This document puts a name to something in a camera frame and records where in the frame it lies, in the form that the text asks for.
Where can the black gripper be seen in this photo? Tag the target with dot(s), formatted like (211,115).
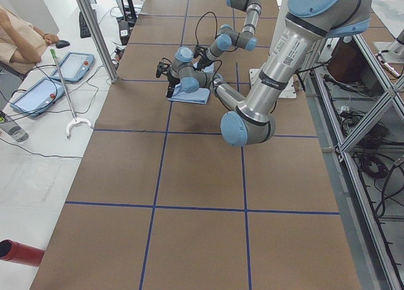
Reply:
(203,60)
(172,78)

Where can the light blue t-shirt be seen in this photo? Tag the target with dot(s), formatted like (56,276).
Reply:
(192,95)

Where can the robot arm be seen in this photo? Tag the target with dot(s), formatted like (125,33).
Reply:
(249,120)
(227,36)

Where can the blue teach pendant far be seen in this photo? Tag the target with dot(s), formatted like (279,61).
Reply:
(75,65)

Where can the blue teach pendant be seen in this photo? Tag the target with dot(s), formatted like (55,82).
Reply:
(75,65)
(38,98)

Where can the black keyboard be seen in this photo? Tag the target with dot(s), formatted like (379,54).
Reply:
(84,29)

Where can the black computer mouse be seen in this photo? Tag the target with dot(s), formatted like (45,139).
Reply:
(61,44)

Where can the blue teach pendant near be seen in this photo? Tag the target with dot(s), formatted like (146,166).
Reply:
(38,98)

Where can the person in beige shirt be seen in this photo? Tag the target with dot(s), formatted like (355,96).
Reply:
(22,44)

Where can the clear water bottle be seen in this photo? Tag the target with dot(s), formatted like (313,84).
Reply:
(12,128)

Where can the red cylinder tube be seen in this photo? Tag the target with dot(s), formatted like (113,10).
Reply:
(12,251)

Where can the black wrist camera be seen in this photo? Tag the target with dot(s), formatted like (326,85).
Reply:
(163,67)

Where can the grabber stick green handle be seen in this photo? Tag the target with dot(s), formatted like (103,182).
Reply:
(76,120)

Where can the aluminium frame column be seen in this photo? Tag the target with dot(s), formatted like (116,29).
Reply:
(98,39)

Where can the aluminium frame rack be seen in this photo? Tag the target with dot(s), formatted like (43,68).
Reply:
(357,89)

